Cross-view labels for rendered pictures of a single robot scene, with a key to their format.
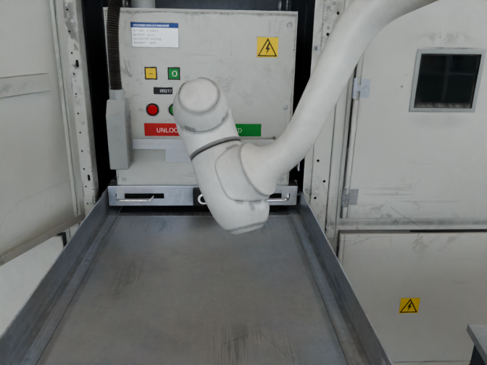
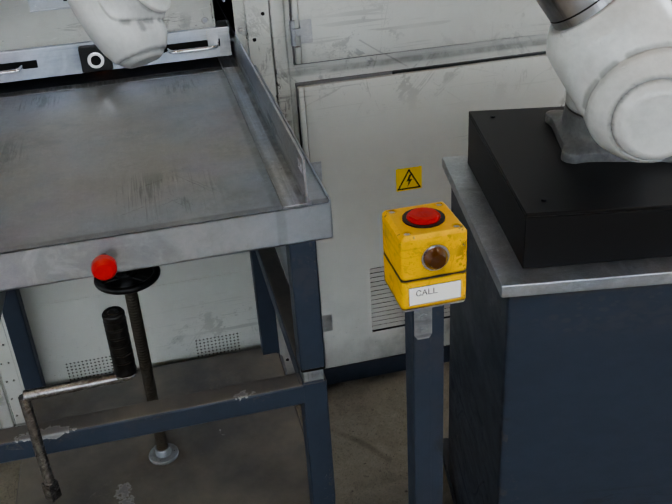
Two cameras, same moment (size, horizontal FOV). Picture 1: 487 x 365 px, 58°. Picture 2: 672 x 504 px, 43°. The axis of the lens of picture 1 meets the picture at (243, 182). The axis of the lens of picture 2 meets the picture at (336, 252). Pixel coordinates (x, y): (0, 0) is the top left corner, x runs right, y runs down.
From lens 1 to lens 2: 0.56 m
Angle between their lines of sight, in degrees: 13
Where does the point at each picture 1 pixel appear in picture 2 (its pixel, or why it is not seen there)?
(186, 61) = not seen: outside the picture
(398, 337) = not seen: hidden behind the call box
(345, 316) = (277, 149)
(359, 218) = (320, 61)
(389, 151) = not seen: outside the picture
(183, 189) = (64, 50)
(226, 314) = (136, 168)
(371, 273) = (349, 139)
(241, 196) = (126, 14)
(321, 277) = (255, 122)
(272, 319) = (192, 164)
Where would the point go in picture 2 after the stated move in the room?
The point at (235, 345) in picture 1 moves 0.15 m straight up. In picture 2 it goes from (148, 188) to (130, 89)
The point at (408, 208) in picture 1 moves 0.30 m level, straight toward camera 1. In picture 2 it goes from (383, 38) to (356, 84)
